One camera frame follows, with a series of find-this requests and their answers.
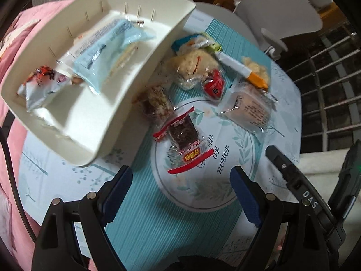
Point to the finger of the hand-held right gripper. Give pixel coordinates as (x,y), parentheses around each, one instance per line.
(293,175)

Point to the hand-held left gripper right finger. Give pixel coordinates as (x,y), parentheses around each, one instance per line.
(245,194)

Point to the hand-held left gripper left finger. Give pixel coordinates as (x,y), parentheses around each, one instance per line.
(117,187)

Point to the clear pink cake packet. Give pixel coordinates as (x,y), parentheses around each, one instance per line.
(248,110)

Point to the white plastic tray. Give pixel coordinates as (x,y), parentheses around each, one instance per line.
(84,110)

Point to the dark snack packet red label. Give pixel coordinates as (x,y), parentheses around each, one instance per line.
(183,135)

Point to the clear nut bar packet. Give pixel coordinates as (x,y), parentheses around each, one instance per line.
(156,104)

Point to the small red snack packet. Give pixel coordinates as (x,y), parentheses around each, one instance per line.
(214,87)

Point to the clear puffed snack packet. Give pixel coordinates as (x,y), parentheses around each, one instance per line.
(258,67)

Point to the white orange snack packet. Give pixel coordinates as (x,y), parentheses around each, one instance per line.
(239,67)

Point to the clear rice cracker packet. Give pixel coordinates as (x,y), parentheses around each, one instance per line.
(189,65)

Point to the green yellow snack packet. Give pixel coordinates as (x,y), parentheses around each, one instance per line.
(210,45)

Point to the blue white snack packet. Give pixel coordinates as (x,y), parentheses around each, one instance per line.
(183,43)

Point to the white cushion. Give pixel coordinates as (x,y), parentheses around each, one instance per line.
(318,163)

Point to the teal leaf print tablecloth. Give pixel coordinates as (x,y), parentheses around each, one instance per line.
(214,180)

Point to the metal railing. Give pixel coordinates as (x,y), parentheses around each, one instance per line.
(324,110)

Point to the pink blanket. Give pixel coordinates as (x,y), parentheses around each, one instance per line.
(8,192)

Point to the silver orange snack packet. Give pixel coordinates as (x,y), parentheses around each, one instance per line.
(36,90)

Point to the light blue snack packet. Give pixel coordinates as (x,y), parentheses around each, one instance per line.
(112,45)

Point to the grey office chair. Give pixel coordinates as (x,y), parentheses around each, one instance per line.
(282,14)

